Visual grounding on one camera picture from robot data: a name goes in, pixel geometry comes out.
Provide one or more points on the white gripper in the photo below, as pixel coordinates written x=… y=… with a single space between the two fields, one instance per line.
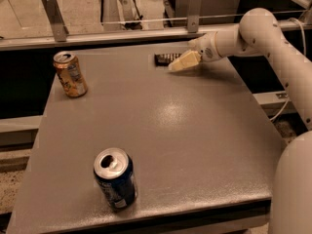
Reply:
x=205 y=47

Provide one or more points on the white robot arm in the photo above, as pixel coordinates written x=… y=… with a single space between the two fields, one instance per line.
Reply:
x=259 y=32

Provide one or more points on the orange soda can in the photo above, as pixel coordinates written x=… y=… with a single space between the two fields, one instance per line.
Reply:
x=69 y=74

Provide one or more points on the blue soda can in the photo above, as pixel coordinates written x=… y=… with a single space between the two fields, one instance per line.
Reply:
x=114 y=173

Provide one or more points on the right metal rail bracket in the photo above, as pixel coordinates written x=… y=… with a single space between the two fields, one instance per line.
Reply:
x=193 y=15

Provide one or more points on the metal rail bracket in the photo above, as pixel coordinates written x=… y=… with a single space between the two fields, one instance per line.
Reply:
x=56 y=21
x=193 y=15

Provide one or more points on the horizontal metal rail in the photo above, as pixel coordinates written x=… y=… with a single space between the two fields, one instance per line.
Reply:
x=118 y=37

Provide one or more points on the left metal rail bracket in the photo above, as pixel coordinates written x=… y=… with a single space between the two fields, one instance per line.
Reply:
x=56 y=21

